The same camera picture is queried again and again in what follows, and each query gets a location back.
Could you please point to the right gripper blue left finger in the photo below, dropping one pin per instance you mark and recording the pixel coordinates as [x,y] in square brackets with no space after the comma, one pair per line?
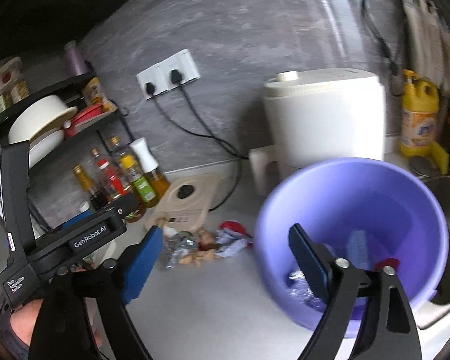
[137,261]

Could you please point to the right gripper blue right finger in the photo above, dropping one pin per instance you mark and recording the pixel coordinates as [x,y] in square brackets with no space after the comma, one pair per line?
[314,261]

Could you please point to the silver foil snack bag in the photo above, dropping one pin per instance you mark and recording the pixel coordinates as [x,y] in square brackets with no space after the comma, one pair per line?
[179,246]

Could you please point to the white tissue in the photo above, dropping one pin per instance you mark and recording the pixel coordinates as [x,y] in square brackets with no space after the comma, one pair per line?
[168,232]

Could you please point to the brown paper bag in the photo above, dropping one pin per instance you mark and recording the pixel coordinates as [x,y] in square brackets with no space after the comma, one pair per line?
[205,251]

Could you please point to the red white torn wrapper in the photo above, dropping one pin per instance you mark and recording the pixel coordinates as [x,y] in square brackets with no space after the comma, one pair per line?
[388,262]

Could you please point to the purple plastic bucket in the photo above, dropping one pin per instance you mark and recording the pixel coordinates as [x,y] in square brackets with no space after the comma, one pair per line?
[364,210]

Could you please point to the black metal kitchen rack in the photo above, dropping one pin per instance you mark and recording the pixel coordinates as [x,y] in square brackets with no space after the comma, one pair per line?
[55,195]

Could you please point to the person's left hand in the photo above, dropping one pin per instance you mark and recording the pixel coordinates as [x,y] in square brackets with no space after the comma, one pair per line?
[23,320]

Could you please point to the cream induction cooker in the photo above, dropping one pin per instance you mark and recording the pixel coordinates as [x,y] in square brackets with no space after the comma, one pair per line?
[185,205]

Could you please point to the dark soy sauce bottle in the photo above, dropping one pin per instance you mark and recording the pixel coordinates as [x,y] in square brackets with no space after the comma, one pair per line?
[96,196]

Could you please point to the red cap oil bottle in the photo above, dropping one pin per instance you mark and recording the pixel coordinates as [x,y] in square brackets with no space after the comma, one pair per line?
[117,186]

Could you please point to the white oil spray bottle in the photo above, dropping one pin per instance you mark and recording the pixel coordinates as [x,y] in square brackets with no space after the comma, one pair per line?
[150,167]

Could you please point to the green label yellow cap bottle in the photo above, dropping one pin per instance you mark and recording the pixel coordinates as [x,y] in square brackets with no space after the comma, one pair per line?
[138,180]

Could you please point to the cream plate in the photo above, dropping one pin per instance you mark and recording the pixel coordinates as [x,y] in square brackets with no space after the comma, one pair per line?
[44,145]

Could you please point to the gold cap clear bottle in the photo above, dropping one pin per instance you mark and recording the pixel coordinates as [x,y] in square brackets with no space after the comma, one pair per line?
[120,149]

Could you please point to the red lid container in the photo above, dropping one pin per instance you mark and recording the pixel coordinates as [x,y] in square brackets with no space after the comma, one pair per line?
[69,127]

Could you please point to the large cream bowl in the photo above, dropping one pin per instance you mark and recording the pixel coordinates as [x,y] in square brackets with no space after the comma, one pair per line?
[47,113]

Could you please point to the cream air fryer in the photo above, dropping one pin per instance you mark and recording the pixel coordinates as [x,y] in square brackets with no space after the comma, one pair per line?
[318,115]

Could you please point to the snack bag on shelf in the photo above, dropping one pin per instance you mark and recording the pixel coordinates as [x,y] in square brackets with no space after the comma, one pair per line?
[95,95]

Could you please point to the yellow detergent bottle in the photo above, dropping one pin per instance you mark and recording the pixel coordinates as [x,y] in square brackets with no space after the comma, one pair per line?
[419,110]

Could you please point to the hanging cloth bags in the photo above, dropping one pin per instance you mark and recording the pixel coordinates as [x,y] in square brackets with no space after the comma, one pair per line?
[429,38]

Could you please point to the white wall socket left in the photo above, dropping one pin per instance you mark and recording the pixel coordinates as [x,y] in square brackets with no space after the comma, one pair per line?
[155,75]

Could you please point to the white wall socket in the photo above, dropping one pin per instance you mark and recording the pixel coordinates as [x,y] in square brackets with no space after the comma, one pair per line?
[183,62]
[155,75]

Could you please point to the white wall socket right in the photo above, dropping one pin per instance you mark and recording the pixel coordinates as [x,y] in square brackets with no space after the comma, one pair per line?
[183,62]

